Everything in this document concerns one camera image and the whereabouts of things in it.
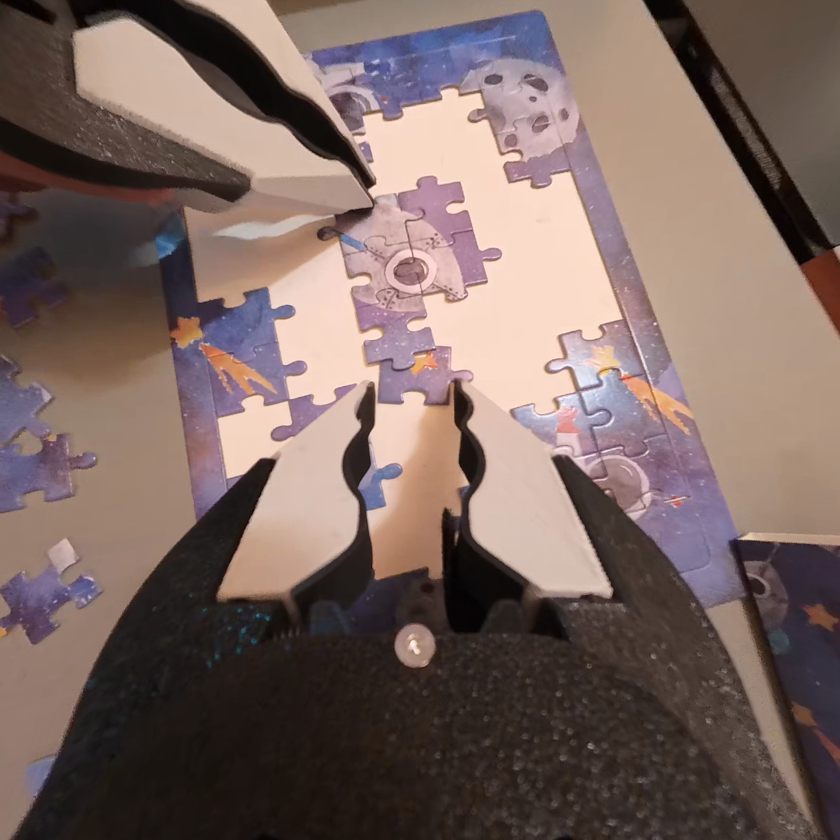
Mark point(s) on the comet print puzzle piece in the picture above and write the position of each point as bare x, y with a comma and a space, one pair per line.
249, 380

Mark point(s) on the joined satellite puzzle pieces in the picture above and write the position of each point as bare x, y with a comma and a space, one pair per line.
446, 216

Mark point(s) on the space puzzle board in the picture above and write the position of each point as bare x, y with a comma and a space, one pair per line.
538, 262

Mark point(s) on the person's left hand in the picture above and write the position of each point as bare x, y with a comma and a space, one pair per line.
39, 176

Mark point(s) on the printed puzzle box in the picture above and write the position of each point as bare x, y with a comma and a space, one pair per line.
787, 656

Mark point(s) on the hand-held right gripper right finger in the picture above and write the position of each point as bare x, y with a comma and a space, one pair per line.
531, 525

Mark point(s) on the pale streaked puzzle piece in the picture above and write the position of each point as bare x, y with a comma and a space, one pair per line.
367, 236

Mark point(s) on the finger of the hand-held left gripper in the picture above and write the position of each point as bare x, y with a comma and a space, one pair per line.
197, 111
289, 72

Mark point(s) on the purple starry puzzle piece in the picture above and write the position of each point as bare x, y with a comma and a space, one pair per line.
394, 328

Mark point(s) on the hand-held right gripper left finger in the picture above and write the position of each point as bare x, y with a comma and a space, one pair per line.
295, 525

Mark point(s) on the dark blue puzzle piece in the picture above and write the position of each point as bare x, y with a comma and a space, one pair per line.
236, 315

